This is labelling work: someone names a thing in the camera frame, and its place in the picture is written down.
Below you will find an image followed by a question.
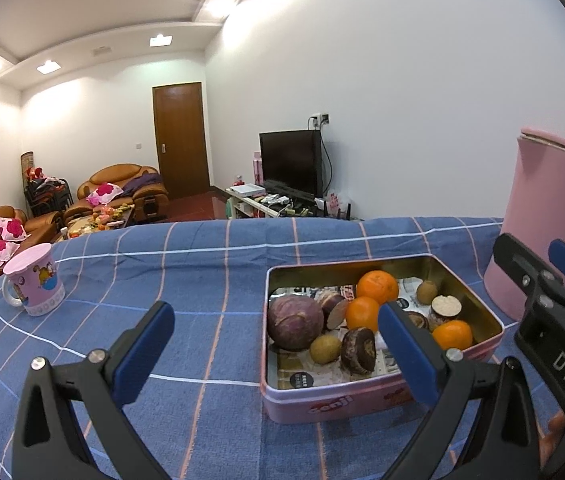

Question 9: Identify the blue checked tablecloth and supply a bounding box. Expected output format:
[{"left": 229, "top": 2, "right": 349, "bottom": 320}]
[{"left": 0, "top": 216, "right": 565, "bottom": 480}]

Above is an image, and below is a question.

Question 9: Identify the purple round root vegetable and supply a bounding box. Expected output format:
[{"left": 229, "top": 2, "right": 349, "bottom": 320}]
[{"left": 267, "top": 296, "right": 325, "bottom": 352}]

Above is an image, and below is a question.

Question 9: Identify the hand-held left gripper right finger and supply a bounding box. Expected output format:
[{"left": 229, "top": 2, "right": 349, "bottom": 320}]
[{"left": 378, "top": 302, "right": 538, "bottom": 480}]

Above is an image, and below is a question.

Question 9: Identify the pink metal tin box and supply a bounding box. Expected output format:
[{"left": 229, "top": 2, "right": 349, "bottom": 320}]
[{"left": 261, "top": 254, "right": 504, "bottom": 425}]

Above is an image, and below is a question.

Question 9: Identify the pink kettle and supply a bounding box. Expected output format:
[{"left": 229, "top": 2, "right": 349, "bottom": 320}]
[{"left": 483, "top": 126, "right": 565, "bottom": 322}]

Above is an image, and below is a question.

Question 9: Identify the brown kiwi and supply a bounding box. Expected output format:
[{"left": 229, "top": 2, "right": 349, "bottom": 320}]
[
  {"left": 416, "top": 281, "right": 439, "bottom": 306},
  {"left": 309, "top": 335, "right": 344, "bottom": 365}
]

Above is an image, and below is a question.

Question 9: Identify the purple blanket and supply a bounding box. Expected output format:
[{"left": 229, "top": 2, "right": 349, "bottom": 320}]
[{"left": 122, "top": 172, "right": 160, "bottom": 198}]

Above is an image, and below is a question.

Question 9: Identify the pink cartoon mug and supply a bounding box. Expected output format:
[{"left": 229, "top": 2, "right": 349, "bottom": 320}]
[{"left": 1, "top": 243, "right": 66, "bottom": 317}]

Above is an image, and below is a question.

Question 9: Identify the coffee table with food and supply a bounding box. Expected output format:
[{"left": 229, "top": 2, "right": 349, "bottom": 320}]
[{"left": 62, "top": 202, "right": 136, "bottom": 238}]

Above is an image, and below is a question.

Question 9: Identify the stack of dark chairs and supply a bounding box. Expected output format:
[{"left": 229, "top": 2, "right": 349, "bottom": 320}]
[{"left": 24, "top": 177, "right": 73, "bottom": 218}]

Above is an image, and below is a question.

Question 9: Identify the brown leather sofa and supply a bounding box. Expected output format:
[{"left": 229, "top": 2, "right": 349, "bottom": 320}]
[{"left": 0, "top": 205, "right": 63, "bottom": 303}]

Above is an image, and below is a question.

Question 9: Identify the brown wooden door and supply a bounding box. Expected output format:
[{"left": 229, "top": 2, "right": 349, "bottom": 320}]
[{"left": 152, "top": 82, "right": 212, "bottom": 200}]

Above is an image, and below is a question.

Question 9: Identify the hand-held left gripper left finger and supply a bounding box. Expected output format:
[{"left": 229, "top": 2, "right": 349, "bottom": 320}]
[{"left": 11, "top": 301, "right": 176, "bottom": 480}]

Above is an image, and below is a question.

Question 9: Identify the orange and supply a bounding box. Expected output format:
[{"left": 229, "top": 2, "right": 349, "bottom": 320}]
[
  {"left": 345, "top": 296, "right": 381, "bottom": 333},
  {"left": 356, "top": 270, "right": 399, "bottom": 306},
  {"left": 432, "top": 320, "right": 474, "bottom": 351}
]

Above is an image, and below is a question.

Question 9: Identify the brown leather armchair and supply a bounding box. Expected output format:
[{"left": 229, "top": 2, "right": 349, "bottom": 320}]
[{"left": 65, "top": 164, "right": 169, "bottom": 223}]

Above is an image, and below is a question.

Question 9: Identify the white tv stand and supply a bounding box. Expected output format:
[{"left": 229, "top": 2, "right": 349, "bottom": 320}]
[{"left": 226, "top": 185, "right": 353, "bottom": 221}]

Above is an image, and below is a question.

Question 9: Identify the black router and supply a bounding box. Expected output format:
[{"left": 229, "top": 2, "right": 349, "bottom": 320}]
[{"left": 312, "top": 200, "right": 355, "bottom": 221}]

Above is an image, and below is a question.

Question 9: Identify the printed paper sheet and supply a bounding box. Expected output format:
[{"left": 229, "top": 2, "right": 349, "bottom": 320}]
[{"left": 268, "top": 280, "right": 468, "bottom": 391}]

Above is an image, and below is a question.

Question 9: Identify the black power cable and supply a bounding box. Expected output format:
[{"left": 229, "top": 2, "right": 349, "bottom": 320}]
[{"left": 319, "top": 125, "right": 335, "bottom": 196}]

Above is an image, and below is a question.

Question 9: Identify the black television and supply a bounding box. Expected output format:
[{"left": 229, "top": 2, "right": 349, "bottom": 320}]
[{"left": 259, "top": 130, "right": 324, "bottom": 198}]

